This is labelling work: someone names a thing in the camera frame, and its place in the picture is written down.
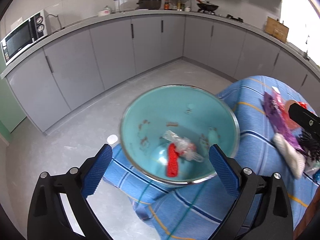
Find wooden cutting board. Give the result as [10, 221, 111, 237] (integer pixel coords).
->
[265, 17, 289, 43]

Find grey kitchen cabinets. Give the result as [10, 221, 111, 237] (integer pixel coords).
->
[1, 11, 319, 132]

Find black cooking pot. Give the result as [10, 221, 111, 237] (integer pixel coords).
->
[137, 0, 162, 10]

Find white microwave oven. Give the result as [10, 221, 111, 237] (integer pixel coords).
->
[1, 10, 52, 66]

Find clear plastic wrapper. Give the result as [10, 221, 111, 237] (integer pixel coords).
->
[163, 130, 204, 163]

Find black mesh scrubber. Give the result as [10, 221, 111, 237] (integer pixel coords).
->
[297, 130, 319, 161]

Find pink plastic wrapper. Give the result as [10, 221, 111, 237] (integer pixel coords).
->
[273, 88, 306, 131]

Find glass jar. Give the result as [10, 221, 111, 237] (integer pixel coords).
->
[113, 0, 121, 13]

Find white tissue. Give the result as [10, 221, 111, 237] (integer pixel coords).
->
[272, 133, 306, 179]

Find purple snack wrapper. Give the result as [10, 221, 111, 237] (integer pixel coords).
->
[263, 92, 304, 153]

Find blue plaid tablecloth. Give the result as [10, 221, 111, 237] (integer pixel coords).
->
[103, 76, 318, 239]

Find black wok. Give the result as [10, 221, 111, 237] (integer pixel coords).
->
[196, 0, 219, 13]

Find red mesh trash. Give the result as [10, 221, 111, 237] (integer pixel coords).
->
[167, 143, 179, 178]

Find white floor object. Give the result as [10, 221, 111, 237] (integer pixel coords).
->
[107, 134, 118, 145]

